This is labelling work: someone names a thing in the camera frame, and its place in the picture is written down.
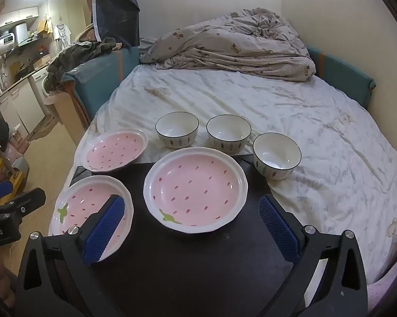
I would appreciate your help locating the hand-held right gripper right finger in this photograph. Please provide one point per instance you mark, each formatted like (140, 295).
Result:
(279, 231)

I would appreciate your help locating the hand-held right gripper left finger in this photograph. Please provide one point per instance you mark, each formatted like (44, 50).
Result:
(104, 228)

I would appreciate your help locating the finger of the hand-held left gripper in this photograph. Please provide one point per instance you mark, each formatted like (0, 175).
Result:
(0, 191)
(28, 203)

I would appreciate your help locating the medium pink strawberry plate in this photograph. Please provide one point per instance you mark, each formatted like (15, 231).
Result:
(81, 201)

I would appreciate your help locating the white bowl with dark rim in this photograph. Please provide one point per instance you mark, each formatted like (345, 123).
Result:
(229, 132)
(177, 128)
(277, 155)

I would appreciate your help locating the small pink strawberry plate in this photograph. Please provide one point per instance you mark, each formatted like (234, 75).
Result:
(116, 148)

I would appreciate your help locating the large pink strawberry plate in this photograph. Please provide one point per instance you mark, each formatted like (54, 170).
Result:
(195, 188)

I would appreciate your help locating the person's left hand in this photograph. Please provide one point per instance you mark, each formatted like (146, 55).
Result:
(0, 280)

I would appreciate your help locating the yellow wooden rack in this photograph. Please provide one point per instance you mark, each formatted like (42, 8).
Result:
(15, 180)

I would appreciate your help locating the pink bag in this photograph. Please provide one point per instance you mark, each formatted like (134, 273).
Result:
(18, 145)

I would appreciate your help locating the white base cabinets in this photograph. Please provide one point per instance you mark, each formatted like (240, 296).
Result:
(20, 105)

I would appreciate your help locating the black board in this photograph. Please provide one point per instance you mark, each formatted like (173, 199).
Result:
(185, 264)

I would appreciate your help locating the wooden bed side panel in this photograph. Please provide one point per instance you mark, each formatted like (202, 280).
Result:
(69, 112)

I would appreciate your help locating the white washing machine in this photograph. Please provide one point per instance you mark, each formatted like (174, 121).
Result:
(43, 86)

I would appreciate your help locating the white bed sheet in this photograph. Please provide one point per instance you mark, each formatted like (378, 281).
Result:
(251, 95)

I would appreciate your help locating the white water heater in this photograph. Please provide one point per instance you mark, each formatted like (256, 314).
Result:
(0, 46)

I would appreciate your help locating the camouflage clothing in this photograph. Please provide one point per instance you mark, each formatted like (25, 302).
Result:
(76, 56)

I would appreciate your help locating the grey range hood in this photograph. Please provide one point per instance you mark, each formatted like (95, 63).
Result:
(23, 34)

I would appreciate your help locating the white hanging shirt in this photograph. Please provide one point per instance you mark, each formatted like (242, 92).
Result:
(61, 32)

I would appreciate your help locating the brown paper bag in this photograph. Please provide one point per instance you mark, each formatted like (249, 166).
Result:
(44, 25)

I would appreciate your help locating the tall white cabinet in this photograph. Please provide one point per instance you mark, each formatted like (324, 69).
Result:
(58, 11)

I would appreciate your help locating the beige printed quilt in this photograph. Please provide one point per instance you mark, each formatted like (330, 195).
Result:
(225, 43)

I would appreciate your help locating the navy hanging cloth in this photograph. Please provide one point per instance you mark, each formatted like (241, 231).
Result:
(116, 10)

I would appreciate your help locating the teal bed rail pad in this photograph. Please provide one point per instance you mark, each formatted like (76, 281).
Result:
(99, 76)
(344, 69)

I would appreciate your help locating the white wall cabinets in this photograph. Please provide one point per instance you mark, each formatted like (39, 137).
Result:
(18, 16)

